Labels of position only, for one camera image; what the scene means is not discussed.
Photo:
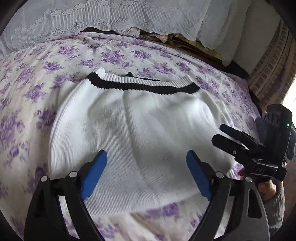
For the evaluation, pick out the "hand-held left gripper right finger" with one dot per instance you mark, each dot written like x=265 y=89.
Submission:
x=198 y=176

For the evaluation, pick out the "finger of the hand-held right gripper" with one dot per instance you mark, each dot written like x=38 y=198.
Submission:
x=226 y=143
x=231 y=131

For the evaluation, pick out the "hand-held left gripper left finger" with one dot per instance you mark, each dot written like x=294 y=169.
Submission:
x=93 y=176

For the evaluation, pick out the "white sweater with black stripes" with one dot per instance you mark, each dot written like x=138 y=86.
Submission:
x=138 y=129

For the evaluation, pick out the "person's right forearm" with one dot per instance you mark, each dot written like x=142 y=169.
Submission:
x=275 y=213

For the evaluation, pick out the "person's right hand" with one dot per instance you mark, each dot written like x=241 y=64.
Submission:
x=267 y=190

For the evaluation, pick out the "stack of folded blankets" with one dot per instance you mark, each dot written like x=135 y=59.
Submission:
x=185 y=40

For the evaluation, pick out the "purple floral bed sheet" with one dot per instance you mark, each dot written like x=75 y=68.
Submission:
x=115 y=55

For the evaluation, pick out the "dark folded blanket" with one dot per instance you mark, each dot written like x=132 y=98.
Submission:
x=97 y=30

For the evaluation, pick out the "white lace cover cloth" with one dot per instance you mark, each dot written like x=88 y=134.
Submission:
x=115 y=14

